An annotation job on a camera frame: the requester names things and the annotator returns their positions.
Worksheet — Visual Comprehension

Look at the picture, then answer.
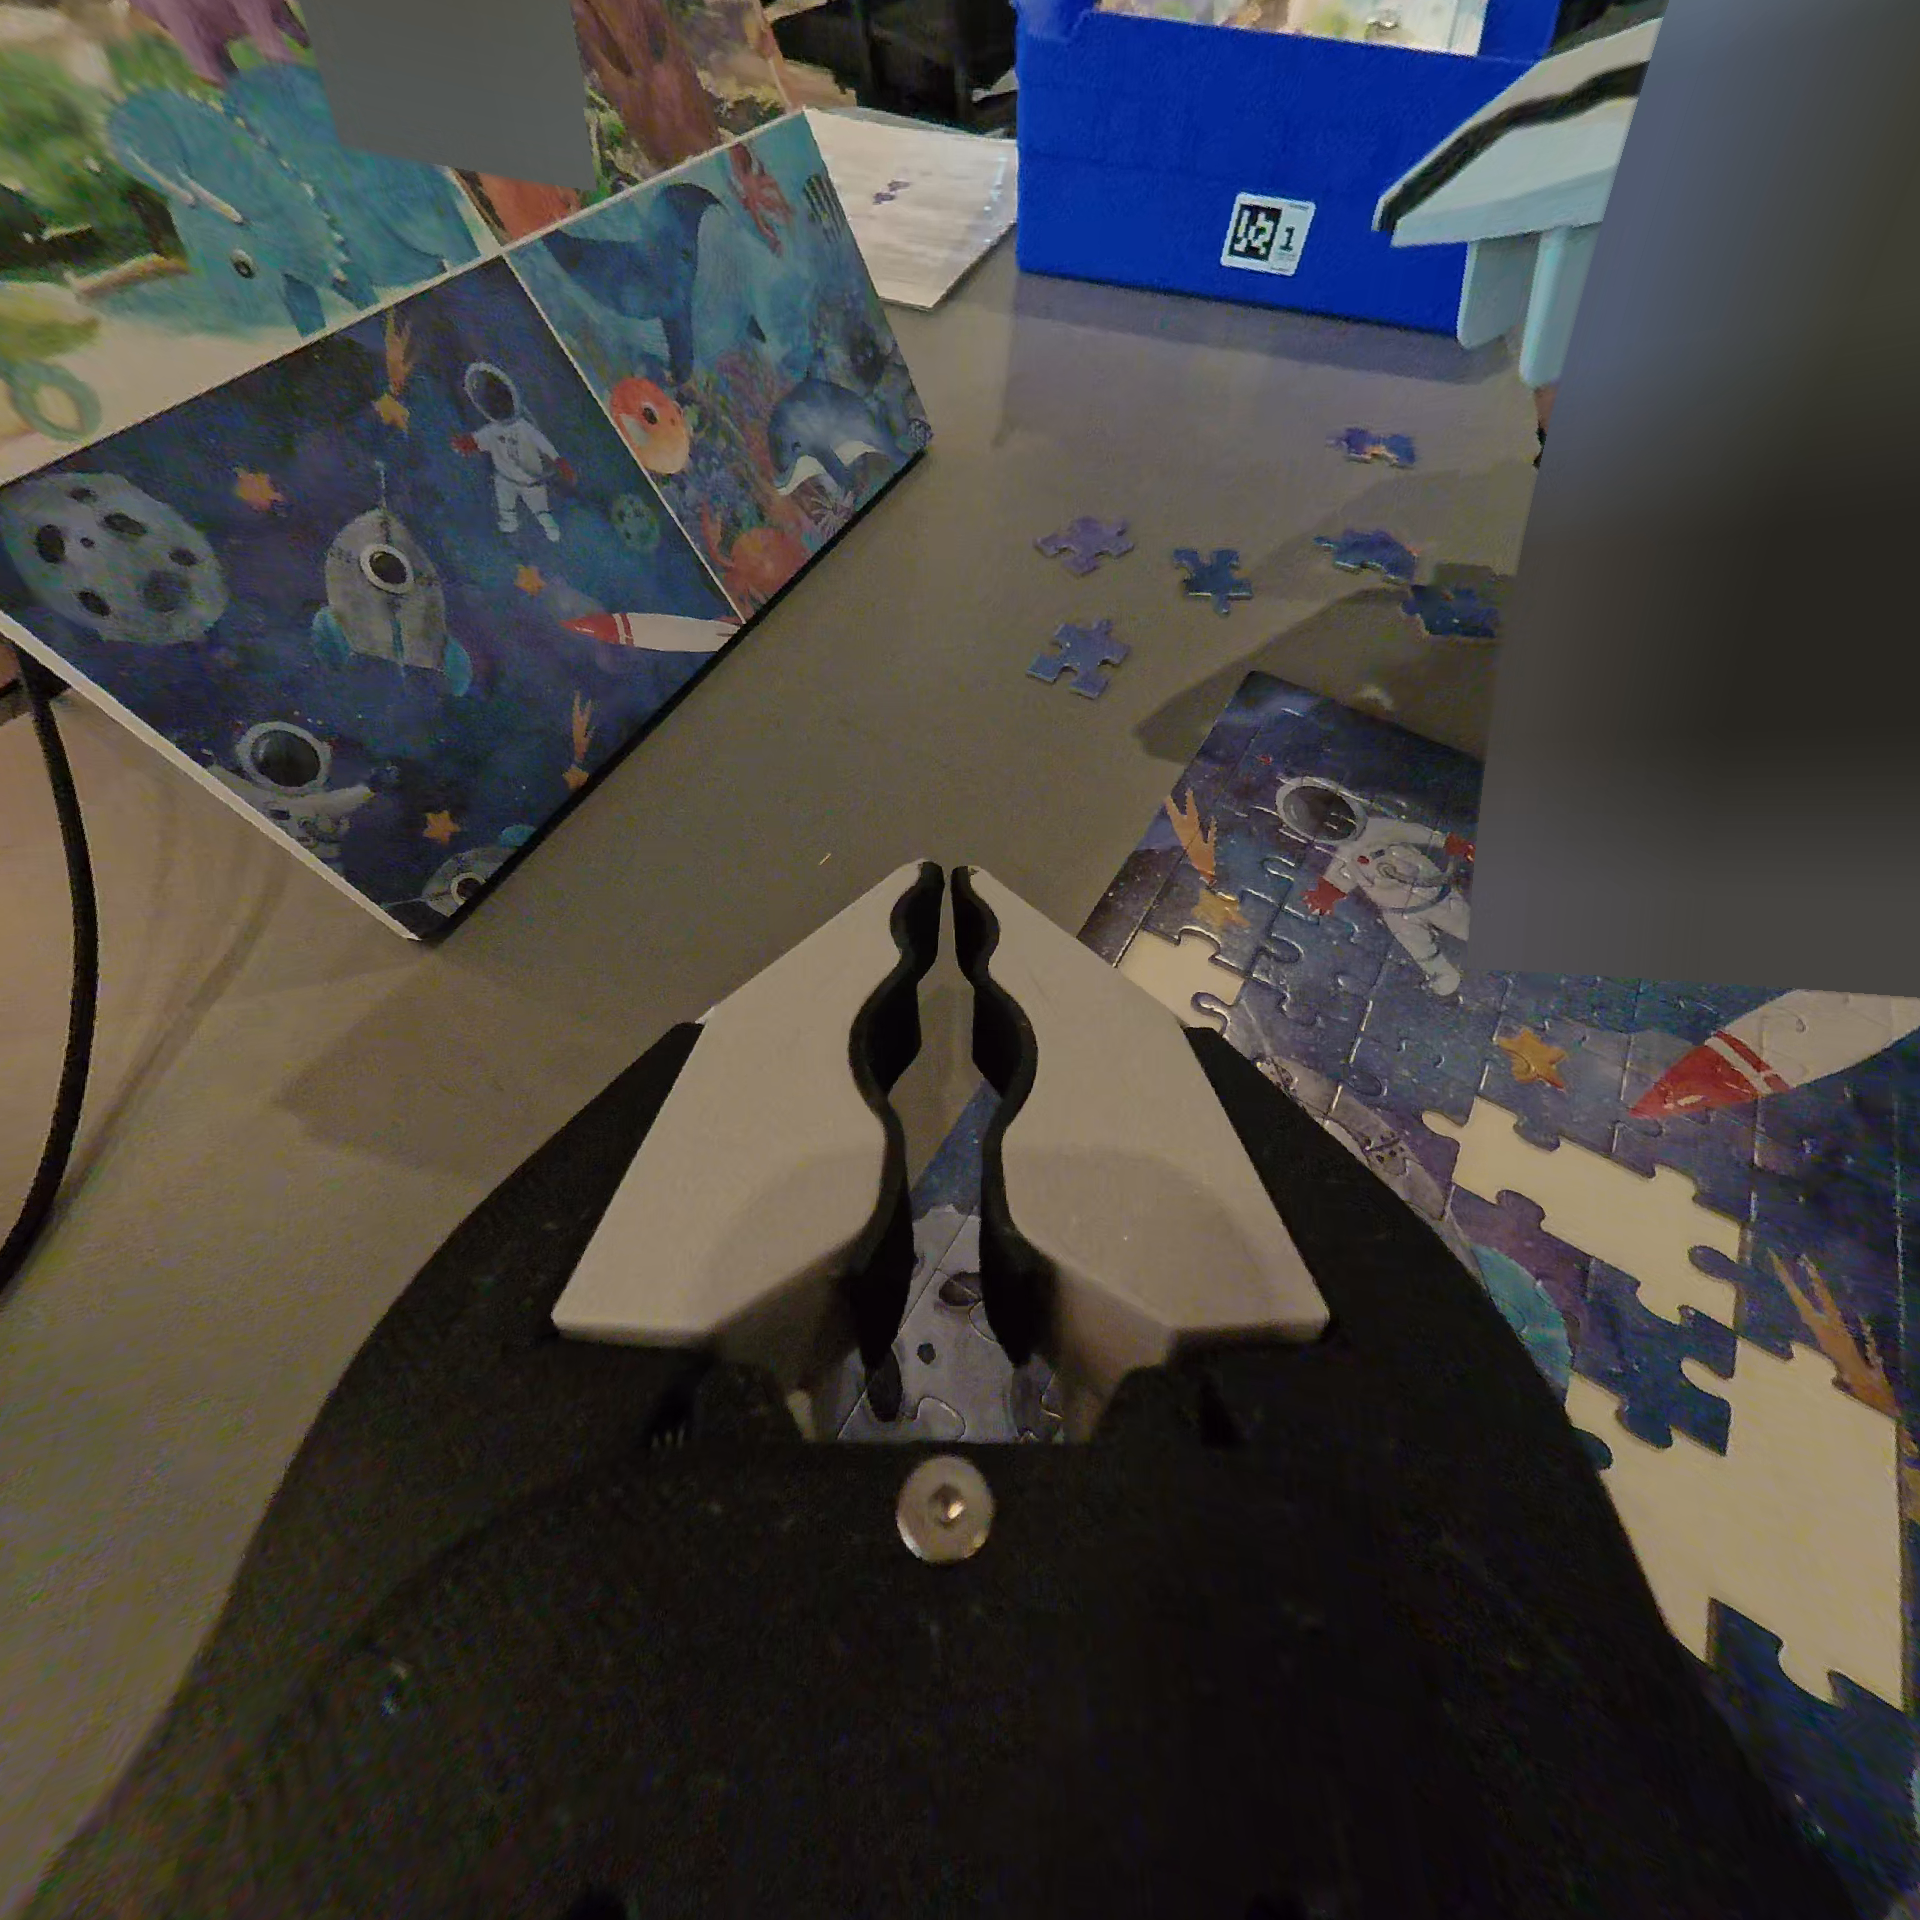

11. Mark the instruction sheet in clear sleeve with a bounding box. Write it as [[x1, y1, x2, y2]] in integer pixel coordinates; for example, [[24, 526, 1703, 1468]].
[[816, 112, 1021, 313]]

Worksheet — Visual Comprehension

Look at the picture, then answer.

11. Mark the colourful puzzle sheet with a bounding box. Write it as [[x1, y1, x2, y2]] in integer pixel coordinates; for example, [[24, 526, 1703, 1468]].
[[1093, 0, 1490, 60]]

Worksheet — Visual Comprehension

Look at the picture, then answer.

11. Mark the space jigsaw puzzle board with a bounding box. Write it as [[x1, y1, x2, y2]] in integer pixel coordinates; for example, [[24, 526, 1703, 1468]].
[[809, 668, 1920, 1920]]

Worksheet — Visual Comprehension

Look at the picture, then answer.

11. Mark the illustrated puzzle box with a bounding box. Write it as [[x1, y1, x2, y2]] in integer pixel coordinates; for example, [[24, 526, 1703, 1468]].
[[0, 0, 939, 945]]

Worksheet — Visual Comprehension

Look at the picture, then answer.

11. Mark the blue plastic bin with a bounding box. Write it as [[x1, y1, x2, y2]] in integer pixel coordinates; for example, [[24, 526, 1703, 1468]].
[[1015, 0, 1554, 338]]

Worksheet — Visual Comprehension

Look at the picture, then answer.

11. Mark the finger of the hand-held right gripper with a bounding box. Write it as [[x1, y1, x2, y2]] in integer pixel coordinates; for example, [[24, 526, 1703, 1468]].
[[1377, 18, 1665, 196], [1377, 86, 1642, 385]]

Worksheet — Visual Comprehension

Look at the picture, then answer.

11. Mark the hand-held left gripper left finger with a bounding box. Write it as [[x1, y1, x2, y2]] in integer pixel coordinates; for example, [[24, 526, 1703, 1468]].
[[551, 860, 946, 1430]]

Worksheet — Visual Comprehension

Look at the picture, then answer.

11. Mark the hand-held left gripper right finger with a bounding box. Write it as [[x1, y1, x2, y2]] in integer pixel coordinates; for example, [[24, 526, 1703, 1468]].
[[954, 861, 1337, 1421]]

